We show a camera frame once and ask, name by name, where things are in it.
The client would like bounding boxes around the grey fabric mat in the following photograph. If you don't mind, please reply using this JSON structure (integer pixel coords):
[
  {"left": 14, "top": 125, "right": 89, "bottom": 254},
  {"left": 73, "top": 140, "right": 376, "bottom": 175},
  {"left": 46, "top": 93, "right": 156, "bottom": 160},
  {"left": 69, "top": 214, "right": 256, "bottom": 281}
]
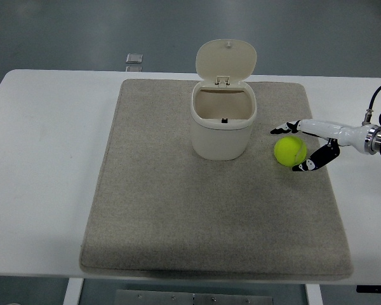
[{"left": 78, "top": 78, "right": 355, "bottom": 281}]

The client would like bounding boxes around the yellow tennis ball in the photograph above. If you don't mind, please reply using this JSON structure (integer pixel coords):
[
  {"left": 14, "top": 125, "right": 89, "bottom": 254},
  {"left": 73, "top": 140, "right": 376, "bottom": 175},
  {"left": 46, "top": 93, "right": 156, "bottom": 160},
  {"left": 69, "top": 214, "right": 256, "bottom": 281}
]
[{"left": 274, "top": 135, "right": 308, "bottom": 166}]

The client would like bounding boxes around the white table leg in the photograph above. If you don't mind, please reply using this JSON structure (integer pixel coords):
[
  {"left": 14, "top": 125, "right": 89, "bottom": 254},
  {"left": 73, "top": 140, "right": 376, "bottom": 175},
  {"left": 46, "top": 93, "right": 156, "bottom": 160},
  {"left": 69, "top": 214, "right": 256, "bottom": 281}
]
[
  {"left": 304, "top": 282, "right": 321, "bottom": 305},
  {"left": 62, "top": 278, "right": 84, "bottom": 305}
]

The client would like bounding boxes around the cream bin with hinged lid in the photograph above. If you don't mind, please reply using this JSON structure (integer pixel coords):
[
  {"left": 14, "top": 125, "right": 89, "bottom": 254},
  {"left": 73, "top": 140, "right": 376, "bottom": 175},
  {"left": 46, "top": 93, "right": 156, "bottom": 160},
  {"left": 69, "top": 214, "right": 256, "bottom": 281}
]
[{"left": 189, "top": 38, "right": 258, "bottom": 161}]

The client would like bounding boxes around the grey metal plate with screws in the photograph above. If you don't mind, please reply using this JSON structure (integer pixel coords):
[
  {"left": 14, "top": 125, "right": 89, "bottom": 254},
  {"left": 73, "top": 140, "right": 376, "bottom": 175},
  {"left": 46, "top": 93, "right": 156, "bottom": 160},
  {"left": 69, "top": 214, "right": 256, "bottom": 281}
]
[{"left": 114, "top": 288, "right": 276, "bottom": 305}]

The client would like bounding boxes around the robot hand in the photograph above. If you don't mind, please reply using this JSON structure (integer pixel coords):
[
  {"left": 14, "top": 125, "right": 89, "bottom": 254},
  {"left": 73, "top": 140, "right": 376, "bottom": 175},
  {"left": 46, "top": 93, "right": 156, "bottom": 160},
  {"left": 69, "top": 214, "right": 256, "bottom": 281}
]
[{"left": 270, "top": 119, "right": 371, "bottom": 173}]

